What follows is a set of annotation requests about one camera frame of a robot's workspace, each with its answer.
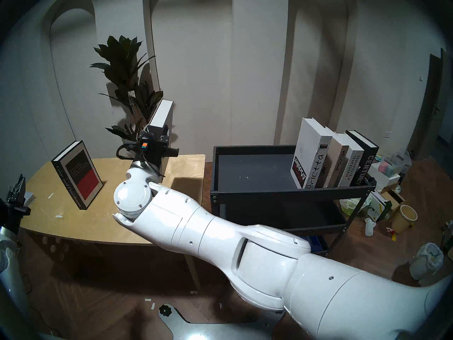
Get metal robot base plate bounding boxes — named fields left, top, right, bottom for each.
left=159, top=303, right=285, bottom=340

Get black metal shelf cart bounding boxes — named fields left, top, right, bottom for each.
left=211, top=145, right=377, bottom=259

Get black Century book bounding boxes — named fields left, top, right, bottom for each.
left=345, top=130, right=380, bottom=186

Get white bagged trash bin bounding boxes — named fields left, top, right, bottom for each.
left=409, top=243, right=445, bottom=281

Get yellow paper bucket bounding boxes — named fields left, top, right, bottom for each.
left=391, top=205, right=418, bottom=234

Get green plastic bag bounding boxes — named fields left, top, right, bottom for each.
left=340, top=198, right=368, bottom=216

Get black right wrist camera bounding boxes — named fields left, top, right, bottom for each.
left=138, top=133, right=154, bottom=154

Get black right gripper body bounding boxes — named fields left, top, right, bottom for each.
left=136, top=130, right=180, bottom=167

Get blue plastic bin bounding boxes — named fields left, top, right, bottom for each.
left=307, top=236, right=328, bottom=255

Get white Arietta book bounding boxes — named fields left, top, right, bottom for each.
left=290, top=118, right=333, bottom=189

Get grey Special Issue book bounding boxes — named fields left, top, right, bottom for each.
left=147, top=99, right=175, bottom=182

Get white Welcome book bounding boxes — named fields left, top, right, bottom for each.
left=324, top=127, right=350, bottom=188

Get brown cardboard box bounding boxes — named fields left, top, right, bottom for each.
left=380, top=189, right=406, bottom=210

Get white Design Hotels yearbook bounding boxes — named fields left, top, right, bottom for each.
left=338, top=133, right=365, bottom=187

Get dark room door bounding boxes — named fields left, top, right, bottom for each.
left=407, top=49, right=453, bottom=163

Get dark green potted plant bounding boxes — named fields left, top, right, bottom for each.
left=90, top=35, right=167, bottom=145

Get white green printed carton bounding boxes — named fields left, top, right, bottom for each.
left=368, top=192, right=392, bottom=221

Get black Crime and Punishment book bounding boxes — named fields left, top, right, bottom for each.
left=52, top=140, right=104, bottom=210

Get light wooden table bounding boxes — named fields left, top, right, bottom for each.
left=19, top=154, right=206, bottom=290

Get clear plastic storage box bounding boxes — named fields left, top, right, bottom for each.
left=378, top=152, right=412, bottom=178

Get white square box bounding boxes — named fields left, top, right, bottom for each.
left=367, top=162, right=400, bottom=191

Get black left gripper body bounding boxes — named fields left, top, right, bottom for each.
left=0, top=198, right=31, bottom=234

